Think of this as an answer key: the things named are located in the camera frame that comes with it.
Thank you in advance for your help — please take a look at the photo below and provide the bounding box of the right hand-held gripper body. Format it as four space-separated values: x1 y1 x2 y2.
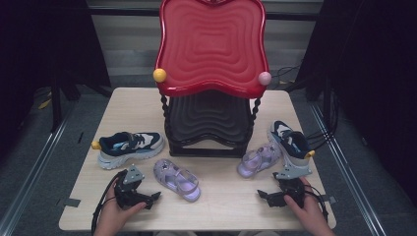
268 163 313 208

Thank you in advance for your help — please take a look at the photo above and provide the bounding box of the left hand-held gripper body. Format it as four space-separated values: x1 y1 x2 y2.
113 164 155 210

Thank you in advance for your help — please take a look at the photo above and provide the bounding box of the purple star sandal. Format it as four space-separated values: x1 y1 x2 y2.
236 142 282 179
152 158 202 204

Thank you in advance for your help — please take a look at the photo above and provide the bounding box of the navy and white sneaker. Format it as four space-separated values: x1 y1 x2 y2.
267 120 317 176
90 131 166 171

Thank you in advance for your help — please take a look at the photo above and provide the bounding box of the red and black shoe rack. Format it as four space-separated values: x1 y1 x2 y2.
152 0 273 159

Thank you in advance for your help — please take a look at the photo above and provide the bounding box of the person's left hand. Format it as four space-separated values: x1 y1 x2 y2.
97 181 148 232

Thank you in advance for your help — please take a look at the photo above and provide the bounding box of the person's right hand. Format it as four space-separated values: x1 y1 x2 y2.
283 176 329 231

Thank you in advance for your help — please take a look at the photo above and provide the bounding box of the black metal stand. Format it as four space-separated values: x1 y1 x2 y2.
48 75 83 134

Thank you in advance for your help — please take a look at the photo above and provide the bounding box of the yellow tape strip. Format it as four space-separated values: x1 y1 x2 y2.
37 92 53 111

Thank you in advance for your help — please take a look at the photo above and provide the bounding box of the dark curtain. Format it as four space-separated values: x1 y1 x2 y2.
296 0 417 205
0 0 112 158

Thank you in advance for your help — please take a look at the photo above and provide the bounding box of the right hand-held gripper black cable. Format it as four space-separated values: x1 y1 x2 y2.
303 183 329 221

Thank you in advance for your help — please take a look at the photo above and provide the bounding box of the metal floor rail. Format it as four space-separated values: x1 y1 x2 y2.
0 101 82 236
309 101 388 236

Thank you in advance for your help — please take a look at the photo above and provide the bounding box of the black cable bundle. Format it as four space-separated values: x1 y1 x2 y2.
306 78 340 150

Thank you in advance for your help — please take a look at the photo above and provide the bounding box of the thin black floor cable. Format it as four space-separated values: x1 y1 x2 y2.
270 64 302 85

